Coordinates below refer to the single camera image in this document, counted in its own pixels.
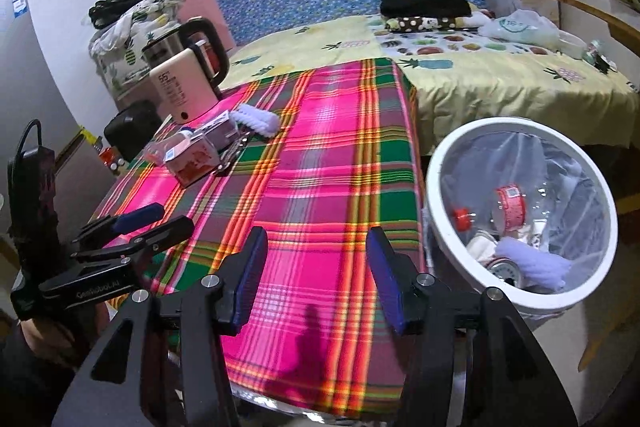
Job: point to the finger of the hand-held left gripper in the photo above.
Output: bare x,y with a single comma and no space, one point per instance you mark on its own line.
170,229
137,217

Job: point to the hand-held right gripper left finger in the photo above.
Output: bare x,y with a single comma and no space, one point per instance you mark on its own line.
252,267

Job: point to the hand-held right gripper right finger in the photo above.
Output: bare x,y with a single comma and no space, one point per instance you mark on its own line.
385,277

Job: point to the white trash bin with liner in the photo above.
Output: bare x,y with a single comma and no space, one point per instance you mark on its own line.
450,252

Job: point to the clear plastic wrapper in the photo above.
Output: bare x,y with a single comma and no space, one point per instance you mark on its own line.
165,147

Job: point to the red milk drink can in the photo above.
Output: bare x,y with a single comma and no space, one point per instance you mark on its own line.
502,271

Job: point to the clear plastic bottle red label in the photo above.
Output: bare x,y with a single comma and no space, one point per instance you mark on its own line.
510,207

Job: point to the person's left hand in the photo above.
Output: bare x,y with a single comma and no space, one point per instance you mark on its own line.
60,332

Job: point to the pink green plaid tablecloth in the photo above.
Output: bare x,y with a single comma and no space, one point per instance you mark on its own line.
310,207

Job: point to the black bag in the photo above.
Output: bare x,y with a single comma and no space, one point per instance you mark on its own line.
132,129

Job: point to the silver foil wrapper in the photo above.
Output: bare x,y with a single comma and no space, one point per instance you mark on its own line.
235,154

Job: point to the silver refrigerator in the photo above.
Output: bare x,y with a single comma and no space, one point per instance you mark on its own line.
30,82

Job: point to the pineapple print bedding bundle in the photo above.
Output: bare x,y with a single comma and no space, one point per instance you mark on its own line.
120,42

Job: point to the black clothing bundle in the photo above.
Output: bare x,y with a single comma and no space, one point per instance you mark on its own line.
125,2

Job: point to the bed with yellow sheet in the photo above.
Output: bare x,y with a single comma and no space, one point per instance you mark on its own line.
500,72

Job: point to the white fruit print cloth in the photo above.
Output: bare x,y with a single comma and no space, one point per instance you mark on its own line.
440,44

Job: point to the brown polka dot cloth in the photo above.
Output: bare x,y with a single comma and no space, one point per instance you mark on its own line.
420,24

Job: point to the black folded clothing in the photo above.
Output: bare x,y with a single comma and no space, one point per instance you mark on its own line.
425,4

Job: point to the white plastic bag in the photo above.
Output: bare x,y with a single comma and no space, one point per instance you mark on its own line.
522,27

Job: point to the white bowl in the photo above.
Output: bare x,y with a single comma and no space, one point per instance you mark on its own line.
570,42

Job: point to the small green bottle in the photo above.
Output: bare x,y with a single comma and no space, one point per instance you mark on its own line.
597,52

